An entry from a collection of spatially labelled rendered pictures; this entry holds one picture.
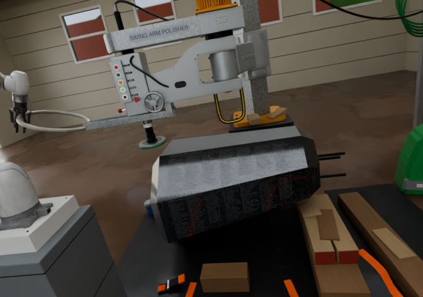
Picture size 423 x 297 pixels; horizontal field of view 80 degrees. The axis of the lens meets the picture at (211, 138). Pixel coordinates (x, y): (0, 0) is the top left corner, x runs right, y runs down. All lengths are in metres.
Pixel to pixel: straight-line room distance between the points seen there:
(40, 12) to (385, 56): 10.04
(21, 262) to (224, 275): 1.07
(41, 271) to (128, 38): 1.37
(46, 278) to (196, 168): 0.97
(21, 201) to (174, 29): 1.28
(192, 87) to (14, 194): 1.17
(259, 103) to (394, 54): 6.84
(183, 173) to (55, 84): 8.30
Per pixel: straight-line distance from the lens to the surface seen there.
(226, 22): 1.82
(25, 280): 1.42
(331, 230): 1.86
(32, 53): 10.01
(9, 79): 2.21
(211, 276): 1.81
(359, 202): 2.38
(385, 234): 2.09
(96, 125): 2.07
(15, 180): 1.39
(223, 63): 1.84
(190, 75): 1.83
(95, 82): 9.00
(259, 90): 2.49
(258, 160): 1.70
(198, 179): 1.71
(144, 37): 1.85
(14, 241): 1.40
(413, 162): 2.63
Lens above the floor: 1.45
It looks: 18 degrees down
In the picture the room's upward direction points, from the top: 11 degrees counter-clockwise
